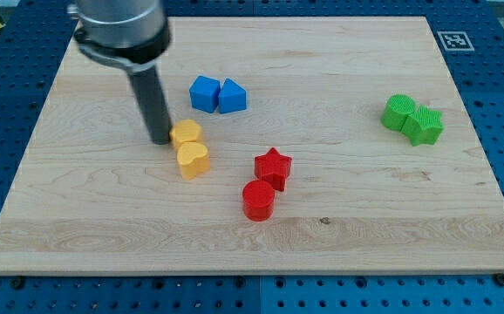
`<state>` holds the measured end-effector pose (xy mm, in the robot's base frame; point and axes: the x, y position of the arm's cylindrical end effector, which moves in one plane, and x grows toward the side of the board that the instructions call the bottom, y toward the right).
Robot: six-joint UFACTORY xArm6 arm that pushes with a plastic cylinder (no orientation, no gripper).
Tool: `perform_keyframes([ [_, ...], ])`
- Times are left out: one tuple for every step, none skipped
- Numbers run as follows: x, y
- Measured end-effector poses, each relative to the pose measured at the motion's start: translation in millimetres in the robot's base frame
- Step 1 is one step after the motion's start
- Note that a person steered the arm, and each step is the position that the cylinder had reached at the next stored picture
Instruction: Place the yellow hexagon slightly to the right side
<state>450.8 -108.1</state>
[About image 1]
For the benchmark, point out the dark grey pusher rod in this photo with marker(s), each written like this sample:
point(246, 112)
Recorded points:
point(153, 107)

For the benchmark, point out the yellow hexagon block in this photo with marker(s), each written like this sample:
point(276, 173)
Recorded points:
point(184, 131)

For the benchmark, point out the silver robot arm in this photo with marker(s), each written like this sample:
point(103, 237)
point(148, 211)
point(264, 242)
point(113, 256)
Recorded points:
point(129, 35)

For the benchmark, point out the blue cube block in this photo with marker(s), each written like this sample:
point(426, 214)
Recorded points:
point(204, 94)

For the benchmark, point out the blue triangle block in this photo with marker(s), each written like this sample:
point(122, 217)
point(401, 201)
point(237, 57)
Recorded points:
point(232, 97)

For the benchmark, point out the yellow heart block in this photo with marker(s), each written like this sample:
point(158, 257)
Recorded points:
point(193, 159)

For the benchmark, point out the red star block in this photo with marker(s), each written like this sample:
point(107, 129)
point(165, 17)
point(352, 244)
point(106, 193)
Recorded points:
point(274, 168)

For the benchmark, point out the red cylinder block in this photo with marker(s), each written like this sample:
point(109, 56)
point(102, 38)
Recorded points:
point(258, 200)

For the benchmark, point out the wooden board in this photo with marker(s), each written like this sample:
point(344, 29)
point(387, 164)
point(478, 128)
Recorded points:
point(330, 146)

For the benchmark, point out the green cylinder block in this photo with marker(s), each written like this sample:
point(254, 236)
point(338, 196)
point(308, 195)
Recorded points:
point(398, 108)

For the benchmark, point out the green star block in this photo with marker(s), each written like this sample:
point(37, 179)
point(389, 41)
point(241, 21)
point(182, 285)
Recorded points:
point(424, 126)

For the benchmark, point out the white fiducial marker tag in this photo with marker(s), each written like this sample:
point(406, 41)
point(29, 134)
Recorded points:
point(455, 41)

